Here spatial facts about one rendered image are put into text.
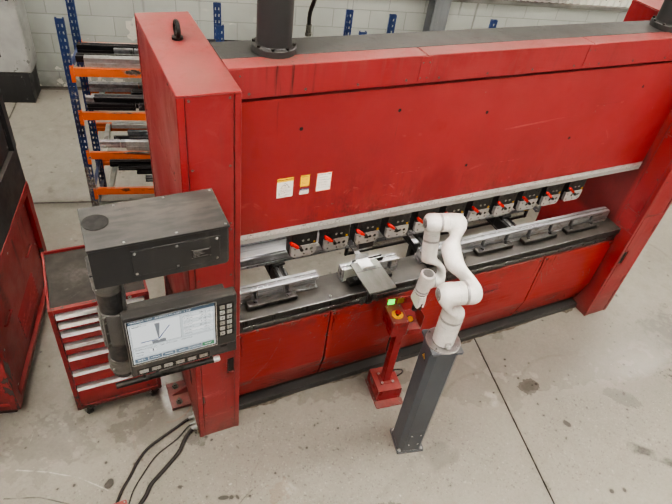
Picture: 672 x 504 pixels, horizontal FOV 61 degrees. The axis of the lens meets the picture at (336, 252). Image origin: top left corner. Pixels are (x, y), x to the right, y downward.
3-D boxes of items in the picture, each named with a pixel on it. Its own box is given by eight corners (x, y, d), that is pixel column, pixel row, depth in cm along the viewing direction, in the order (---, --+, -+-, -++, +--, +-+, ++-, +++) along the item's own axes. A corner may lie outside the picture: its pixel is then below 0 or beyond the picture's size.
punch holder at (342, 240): (323, 251, 322) (326, 229, 311) (317, 242, 328) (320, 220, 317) (347, 247, 328) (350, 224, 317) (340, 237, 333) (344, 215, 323)
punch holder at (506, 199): (492, 216, 368) (500, 195, 357) (484, 209, 373) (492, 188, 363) (510, 212, 374) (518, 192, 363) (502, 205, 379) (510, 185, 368)
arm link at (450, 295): (466, 325, 290) (479, 292, 275) (432, 328, 286) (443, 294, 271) (458, 308, 299) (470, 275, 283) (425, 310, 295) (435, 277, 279)
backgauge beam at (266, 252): (232, 273, 342) (232, 260, 335) (225, 258, 351) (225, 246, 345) (528, 211, 430) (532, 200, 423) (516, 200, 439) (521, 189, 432)
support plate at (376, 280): (369, 294, 327) (369, 293, 326) (350, 265, 344) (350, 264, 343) (396, 288, 334) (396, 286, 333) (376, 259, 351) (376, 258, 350)
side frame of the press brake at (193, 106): (200, 438, 354) (175, 96, 205) (170, 338, 410) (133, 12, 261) (239, 426, 364) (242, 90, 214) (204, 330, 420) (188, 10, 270)
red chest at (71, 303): (81, 423, 353) (47, 314, 287) (73, 362, 386) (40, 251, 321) (164, 400, 372) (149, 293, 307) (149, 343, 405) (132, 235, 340)
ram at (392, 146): (228, 247, 291) (226, 104, 239) (223, 237, 296) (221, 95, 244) (638, 168, 405) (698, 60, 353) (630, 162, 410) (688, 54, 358)
